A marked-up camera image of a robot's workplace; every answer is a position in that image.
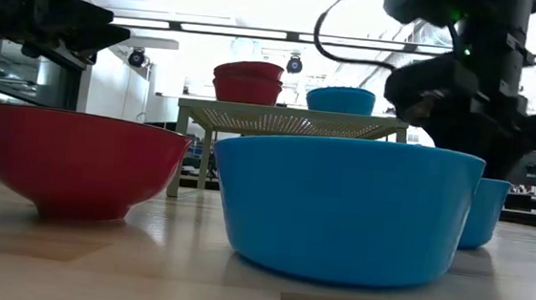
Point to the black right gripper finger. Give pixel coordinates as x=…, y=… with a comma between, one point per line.
x=478, y=159

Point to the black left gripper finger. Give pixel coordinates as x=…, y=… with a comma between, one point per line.
x=94, y=38
x=82, y=11

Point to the red bowls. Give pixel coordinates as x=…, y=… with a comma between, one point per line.
x=246, y=93

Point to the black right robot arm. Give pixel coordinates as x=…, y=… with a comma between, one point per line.
x=492, y=43

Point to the black ceiling spotlight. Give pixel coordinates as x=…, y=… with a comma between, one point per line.
x=294, y=64
x=136, y=57

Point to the black computer monitor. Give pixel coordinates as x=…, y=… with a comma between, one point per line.
x=534, y=171

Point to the green perforated metal shelf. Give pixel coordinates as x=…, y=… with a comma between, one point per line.
x=289, y=120

